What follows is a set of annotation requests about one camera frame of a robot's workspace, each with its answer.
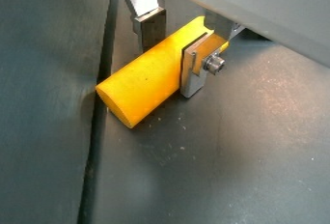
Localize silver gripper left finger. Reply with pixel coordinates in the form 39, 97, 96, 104
126, 0, 166, 52

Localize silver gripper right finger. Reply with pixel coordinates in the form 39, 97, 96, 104
179, 11, 244, 98

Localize yellow oval peg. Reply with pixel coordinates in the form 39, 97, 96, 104
93, 15, 231, 129

